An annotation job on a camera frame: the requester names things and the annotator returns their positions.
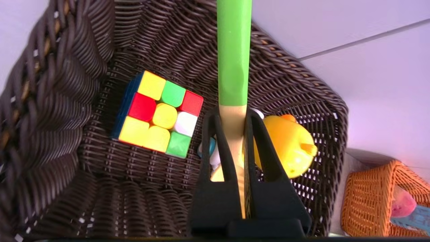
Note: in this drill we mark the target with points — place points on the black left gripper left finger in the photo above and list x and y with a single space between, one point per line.
215 188

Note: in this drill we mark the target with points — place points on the yellow duck scooter toy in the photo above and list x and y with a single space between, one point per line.
289 144

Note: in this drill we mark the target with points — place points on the red peach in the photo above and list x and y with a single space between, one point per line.
403 203

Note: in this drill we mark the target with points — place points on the orange wicker basket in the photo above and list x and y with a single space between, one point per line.
369 201

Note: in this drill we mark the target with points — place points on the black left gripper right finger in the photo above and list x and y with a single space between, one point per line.
272 188

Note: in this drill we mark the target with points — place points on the dark brown wicker basket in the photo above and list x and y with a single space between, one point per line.
67 134

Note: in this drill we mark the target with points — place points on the colourful puzzle cube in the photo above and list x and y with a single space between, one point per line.
161 112

